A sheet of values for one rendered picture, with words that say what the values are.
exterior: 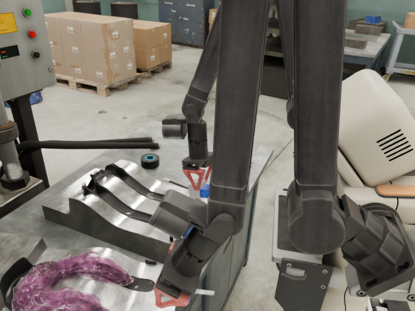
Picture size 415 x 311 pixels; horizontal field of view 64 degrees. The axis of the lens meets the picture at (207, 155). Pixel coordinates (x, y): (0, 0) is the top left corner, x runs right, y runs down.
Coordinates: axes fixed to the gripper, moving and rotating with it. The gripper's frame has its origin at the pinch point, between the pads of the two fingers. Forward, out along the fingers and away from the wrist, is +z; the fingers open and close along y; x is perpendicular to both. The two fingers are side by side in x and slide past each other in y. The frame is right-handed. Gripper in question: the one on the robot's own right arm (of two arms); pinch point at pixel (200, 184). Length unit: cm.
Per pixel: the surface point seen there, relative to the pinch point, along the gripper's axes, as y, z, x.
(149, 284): 27.6, 15.9, -2.3
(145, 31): -368, -60, -254
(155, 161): -28.0, 6.0, -33.7
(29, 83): -14, -28, -82
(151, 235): 16.5, 9.6, -8.1
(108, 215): 15.6, 6.4, -23.4
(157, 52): -405, -29, -259
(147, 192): -1.2, 6.3, -20.4
